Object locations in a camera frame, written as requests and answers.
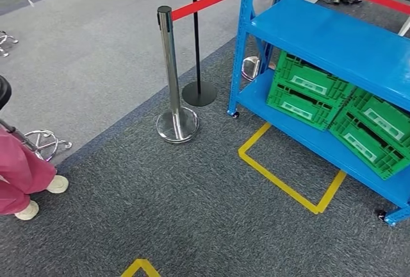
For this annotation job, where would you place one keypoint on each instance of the green plastic crate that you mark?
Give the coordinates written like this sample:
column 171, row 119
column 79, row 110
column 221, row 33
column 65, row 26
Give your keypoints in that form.
column 374, row 135
column 304, row 92

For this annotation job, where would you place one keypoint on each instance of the person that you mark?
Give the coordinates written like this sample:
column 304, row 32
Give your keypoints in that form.
column 19, row 173

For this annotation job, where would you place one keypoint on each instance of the blue metal shelf rack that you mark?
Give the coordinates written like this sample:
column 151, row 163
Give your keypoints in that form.
column 336, row 41

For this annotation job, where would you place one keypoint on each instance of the black barrier stanchion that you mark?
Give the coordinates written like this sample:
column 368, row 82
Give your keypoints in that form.
column 197, row 54

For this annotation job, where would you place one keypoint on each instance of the yellow floor tape square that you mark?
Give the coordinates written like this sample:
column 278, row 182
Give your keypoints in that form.
column 141, row 265

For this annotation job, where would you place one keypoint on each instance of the chrome barrier stanchion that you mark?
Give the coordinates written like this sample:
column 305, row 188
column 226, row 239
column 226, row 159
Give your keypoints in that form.
column 251, row 69
column 172, row 96

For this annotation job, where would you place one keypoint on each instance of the chrome stool with black seat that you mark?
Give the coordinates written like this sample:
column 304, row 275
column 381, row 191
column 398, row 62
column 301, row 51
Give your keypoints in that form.
column 44, row 143

